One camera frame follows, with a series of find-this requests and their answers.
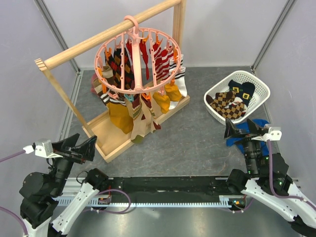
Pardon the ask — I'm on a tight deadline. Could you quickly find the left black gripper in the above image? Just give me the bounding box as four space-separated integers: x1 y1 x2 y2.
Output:
50 132 97 195

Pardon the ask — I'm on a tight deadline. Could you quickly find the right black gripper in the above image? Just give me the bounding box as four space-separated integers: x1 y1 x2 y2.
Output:
223 118 265 175

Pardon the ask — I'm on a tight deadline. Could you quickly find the blue cloth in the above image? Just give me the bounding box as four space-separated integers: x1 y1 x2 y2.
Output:
226 118 271 158

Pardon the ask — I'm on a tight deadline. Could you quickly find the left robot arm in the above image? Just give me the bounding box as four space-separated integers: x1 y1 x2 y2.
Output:
19 133 108 237

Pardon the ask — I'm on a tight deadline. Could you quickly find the socks pile in basket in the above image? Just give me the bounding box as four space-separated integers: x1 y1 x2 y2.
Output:
206 80 255 120

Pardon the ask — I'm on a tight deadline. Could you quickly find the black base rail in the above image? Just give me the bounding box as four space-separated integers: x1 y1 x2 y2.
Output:
93 175 257 205

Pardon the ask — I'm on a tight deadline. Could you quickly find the white striped-cuff sock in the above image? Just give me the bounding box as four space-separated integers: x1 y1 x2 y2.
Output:
170 54 188 98

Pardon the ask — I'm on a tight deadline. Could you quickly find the black argyle sock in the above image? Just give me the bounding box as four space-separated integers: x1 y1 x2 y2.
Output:
115 48 134 90
104 48 121 87

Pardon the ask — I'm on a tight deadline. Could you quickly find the white plastic basket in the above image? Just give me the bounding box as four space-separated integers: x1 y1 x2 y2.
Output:
204 70 270 124

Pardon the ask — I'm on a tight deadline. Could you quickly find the mustard yellow sock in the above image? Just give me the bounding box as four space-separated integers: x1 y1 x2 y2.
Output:
107 102 133 134
153 84 182 114

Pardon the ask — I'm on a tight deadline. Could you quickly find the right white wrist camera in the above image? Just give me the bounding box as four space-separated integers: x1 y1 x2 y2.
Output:
251 127 282 142

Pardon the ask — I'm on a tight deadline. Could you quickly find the maroon cuff striped sock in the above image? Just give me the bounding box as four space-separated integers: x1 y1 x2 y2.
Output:
141 93 161 133

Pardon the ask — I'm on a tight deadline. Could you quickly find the pink round clip hanger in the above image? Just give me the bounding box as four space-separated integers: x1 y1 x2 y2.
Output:
94 15 181 99

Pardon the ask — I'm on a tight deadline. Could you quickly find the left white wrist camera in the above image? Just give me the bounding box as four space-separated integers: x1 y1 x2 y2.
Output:
23 139 62 158

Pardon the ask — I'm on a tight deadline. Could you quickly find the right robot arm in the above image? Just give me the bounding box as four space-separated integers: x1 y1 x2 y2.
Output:
224 119 316 237

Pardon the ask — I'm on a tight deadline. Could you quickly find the beige brown sock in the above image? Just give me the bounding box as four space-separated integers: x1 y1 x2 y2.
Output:
95 66 113 105

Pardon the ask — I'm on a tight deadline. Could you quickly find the teal clothespin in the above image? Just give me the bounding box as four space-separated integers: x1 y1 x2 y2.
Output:
124 94 134 103

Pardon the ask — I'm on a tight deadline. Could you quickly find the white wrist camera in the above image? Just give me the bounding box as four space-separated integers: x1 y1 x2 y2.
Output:
23 139 62 158
251 127 282 142

